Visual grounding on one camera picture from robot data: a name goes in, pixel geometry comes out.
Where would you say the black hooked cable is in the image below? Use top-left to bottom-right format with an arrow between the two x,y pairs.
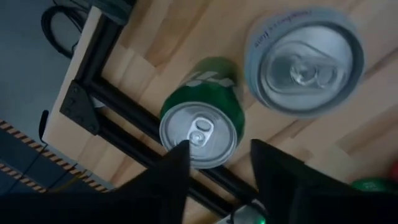
39,110 -> 50,144

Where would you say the grey arm base box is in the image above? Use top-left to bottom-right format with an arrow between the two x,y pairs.
214,201 -> 269,224

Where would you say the black looped floor cable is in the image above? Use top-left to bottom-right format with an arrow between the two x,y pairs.
41,5 -> 91,60

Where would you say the green Sprite can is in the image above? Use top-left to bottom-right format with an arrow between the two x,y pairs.
350,176 -> 398,194
159,56 -> 246,170

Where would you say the silver grey soda can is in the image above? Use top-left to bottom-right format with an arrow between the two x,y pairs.
244,7 -> 366,119

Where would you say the orange black striped tape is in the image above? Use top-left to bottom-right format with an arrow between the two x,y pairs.
0,119 -> 110,193
0,161 -> 47,194

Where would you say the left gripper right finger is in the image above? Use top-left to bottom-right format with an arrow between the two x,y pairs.
250,139 -> 398,224

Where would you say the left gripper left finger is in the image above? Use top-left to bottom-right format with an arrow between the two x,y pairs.
0,139 -> 191,224

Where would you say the metal frame post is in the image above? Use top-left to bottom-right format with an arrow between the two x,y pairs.
88,0 -> 138,26

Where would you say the black frame corner bracket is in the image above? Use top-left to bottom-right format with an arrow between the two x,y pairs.
58,80 -> 101,136

